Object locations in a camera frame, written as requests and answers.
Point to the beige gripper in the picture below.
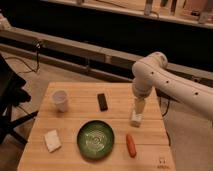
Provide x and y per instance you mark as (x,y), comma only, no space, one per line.
(139,105)

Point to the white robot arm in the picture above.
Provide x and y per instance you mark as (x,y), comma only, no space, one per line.
(150,72)

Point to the green ceramic bowl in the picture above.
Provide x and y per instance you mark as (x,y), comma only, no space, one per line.
(95,140)

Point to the white plastic bottle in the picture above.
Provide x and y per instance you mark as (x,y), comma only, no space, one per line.
(135,119)

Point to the black rectangular block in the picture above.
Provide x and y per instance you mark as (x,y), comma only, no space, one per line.
(102,102)

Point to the orange carrot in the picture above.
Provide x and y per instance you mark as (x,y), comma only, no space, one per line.
(130,146)

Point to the white sponge block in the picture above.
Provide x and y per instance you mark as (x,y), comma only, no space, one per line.
(52,141)

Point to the black office chair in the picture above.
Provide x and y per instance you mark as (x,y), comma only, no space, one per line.
(11,95)

